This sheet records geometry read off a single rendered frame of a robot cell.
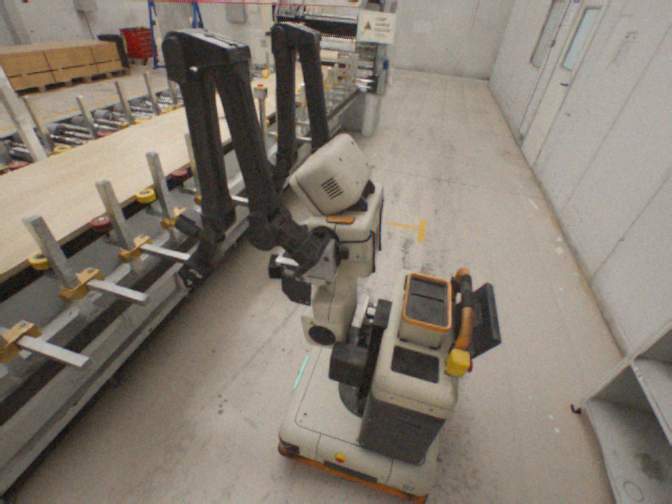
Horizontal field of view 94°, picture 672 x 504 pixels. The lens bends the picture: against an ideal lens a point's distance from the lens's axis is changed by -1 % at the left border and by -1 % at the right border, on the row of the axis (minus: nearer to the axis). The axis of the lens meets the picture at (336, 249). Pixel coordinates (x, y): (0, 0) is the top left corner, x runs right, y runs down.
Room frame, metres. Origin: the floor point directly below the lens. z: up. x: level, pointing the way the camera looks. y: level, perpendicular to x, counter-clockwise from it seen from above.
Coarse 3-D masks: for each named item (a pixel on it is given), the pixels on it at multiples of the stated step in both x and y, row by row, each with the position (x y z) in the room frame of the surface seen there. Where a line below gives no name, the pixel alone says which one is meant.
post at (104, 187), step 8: (96, 184) 0.97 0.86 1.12; (104, 184) 0.97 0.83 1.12; (104, 192) 0.96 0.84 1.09; (112, 192) 0.99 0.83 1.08; (104, 200) 0.96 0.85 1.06; (112, 200) 0.97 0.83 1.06; (112, 208) 0.96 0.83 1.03; (120, 208) 0.99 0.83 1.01; (112, 216) 0.96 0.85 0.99; (120, 216) 0.98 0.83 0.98; (112, 224) 0.97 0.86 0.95; (120, 224) 0.97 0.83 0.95; (120, 232) 0.96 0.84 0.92; (128, 232) 0.99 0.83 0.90; (120, 240) 0.97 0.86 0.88; (128, 240) 0.97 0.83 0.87; (128, 248) 0.96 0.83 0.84; (136, 264) 0.96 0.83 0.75
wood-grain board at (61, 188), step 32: (128, 128) 2.14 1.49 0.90; (160, 128) 2.18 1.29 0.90; (224, 128) 2.29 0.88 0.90; (64, 160) 1.58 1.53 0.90; (96, 160) 1.61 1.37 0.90; (128, 160) 1.64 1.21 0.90; (0, 192) 1.20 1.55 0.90; (32, 192) 1.22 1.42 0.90; (64, 192) 1.25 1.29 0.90; (96, 192) 1.27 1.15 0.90; (128, 192) 1.30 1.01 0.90; (0, 224) 0.97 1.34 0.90; (64, 224) 1.01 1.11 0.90; (0, 256) 0.79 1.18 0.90
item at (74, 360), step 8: (0, 328) 0.56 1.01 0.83; (24, 336) 0.54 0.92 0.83; (16, 344) 0.51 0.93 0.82; (24, 344) 0.51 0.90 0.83; (32, 344) 0.51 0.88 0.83; (40, 344) 0.51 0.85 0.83; (48, 344) 0.52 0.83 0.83; (32, 352) 0.50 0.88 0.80; (40, 352) 0.49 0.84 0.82; (48, 352) 0.49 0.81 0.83; (56, 352) 0.49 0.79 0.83; (64, 352) 0.50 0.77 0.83; (72, 352) 0.50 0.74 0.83; (56, 360) 0.48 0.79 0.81; (64, 360) 0.47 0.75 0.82; (72, 360) 0.47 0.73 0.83; (80, 360) 0.48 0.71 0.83; (88, 360) 0.48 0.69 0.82; (80, 368) 0.46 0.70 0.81
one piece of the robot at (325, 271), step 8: (328, 248) 0.58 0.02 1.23; (328, 256) 0.57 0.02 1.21; (320, 264) 0.58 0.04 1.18; (328, 264) 0.57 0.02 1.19; (336, 264) 0.61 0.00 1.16; (312, 272) 0.58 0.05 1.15; (320, 272) 0.58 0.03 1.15; (328, 272) 0.57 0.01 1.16; (336, 272) 0.61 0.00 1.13; (304, 280) 0.59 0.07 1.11; (312, 280) 0.58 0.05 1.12; (320, 280) 0.58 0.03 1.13; (328, 280) 0.57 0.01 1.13
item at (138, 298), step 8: (48, 272) 0.79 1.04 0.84; (96, 280) 0.78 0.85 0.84; (96, 288) 0.75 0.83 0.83; (104, 288) 0.74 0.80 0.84; (112, 288) 0.75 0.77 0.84; (120, 288) 0.75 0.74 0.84; (120, 296) 0.72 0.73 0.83; (128, 296) 0.72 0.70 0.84; (136, 296) 0.72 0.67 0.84; (144, 296) 0.72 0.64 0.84; (136, 304) 0.71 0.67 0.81; (144, 304) 0.70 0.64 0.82
